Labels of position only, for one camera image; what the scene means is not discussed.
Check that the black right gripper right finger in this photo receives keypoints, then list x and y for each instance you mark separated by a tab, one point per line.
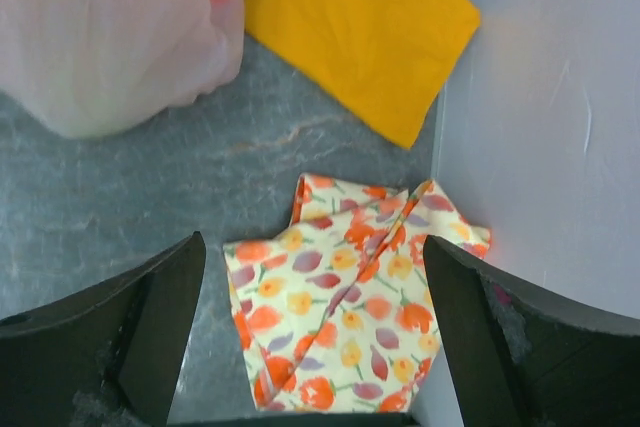
522	355

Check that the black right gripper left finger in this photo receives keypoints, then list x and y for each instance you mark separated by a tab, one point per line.
108	355

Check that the pink plastic bag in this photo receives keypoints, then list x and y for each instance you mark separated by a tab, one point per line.
92	68

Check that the floral patterned cloth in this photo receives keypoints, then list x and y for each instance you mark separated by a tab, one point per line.
335	314

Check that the orange folded cloth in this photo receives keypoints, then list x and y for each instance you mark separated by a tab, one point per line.
383	60

